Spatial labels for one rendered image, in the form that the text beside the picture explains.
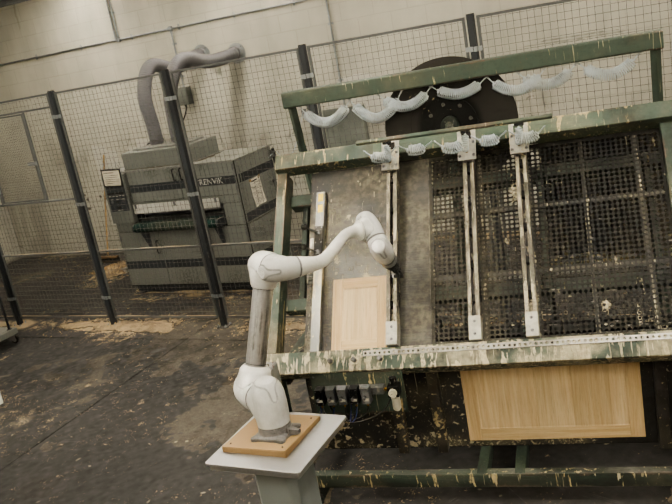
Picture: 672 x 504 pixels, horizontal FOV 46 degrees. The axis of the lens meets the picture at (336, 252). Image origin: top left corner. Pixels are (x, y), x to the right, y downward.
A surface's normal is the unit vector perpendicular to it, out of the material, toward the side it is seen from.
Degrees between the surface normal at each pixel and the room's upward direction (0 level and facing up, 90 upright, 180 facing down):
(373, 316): 51
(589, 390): 90
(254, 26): 90
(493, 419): 90
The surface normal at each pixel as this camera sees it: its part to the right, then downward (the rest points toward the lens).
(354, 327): -0.32, -0.36
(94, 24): -0.42, 0.32
